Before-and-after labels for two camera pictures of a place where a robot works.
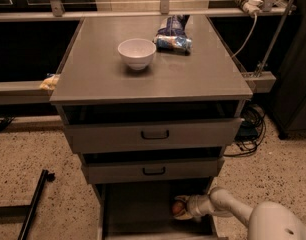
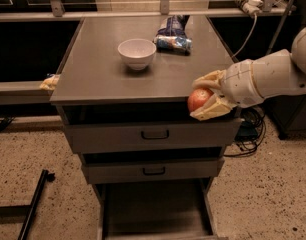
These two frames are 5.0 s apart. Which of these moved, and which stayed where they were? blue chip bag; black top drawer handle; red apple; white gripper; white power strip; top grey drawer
Moved: red apple; white gripper
Stayed: black top drawer handle; blue chip bag; white power strip; top grey drawer
